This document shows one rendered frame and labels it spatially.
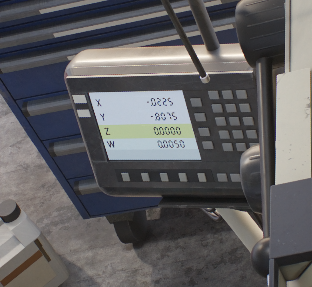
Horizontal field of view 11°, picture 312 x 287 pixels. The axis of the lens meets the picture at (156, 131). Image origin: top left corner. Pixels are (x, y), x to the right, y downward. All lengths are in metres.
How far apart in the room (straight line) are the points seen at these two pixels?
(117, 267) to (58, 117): 0.52
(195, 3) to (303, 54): 0.88
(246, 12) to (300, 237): 0.34
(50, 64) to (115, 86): 1.09
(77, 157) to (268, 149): 2.22
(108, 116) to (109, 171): 0.10
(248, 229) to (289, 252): 1.32
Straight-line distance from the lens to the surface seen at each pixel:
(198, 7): 2.19
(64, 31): 3.25
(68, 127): 3.51
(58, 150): 3.54
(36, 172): 4.18
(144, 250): 3.84
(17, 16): 3.24
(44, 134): 3.54
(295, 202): 1.17
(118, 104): 2.30
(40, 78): 3.40
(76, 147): 3.52
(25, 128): 3.53
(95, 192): 3.67
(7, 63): 3.36
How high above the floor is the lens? 2.75
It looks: 42 degrees down
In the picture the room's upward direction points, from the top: 30 degrees counter-clockwise
